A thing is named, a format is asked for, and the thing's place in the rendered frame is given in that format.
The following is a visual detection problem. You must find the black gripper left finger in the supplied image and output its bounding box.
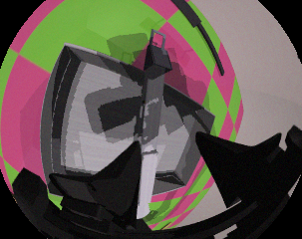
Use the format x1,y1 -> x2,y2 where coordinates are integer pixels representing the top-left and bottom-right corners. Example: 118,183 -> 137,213
48,140 -> 143,230

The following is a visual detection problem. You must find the black flat bar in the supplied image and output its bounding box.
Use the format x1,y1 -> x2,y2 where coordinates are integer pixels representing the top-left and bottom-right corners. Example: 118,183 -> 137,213
170,0 -> 225,76

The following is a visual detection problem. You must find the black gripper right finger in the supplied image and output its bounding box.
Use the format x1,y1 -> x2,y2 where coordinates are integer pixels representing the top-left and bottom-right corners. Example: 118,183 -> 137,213
195,131 -> 282,208

